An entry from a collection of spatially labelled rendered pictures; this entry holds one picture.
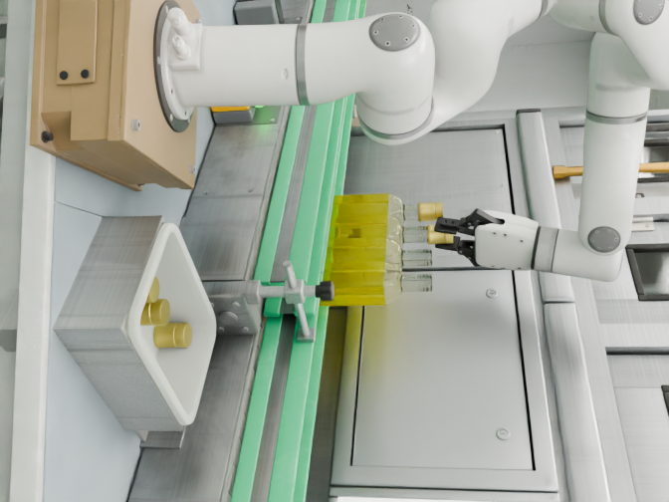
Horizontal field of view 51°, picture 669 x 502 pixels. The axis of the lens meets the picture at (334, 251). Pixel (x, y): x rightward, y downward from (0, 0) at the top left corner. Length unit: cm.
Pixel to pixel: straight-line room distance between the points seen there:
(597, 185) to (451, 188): 54
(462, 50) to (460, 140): 82
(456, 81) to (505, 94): 611
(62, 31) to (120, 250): 25
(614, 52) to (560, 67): 636
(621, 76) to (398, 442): 63
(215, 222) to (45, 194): 36
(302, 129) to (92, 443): 67
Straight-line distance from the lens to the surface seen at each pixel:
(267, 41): 83
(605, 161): 108
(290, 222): 110
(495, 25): 88
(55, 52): 80
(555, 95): 702
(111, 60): 76
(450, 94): 93
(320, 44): 82
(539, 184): 153
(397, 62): 80
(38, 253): 81
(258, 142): 124
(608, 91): 108
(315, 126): 128
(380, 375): 121
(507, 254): 121
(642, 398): 127
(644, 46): 98
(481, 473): 111
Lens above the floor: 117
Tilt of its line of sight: 9 degrees down
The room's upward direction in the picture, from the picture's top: 89 degrees clockwise
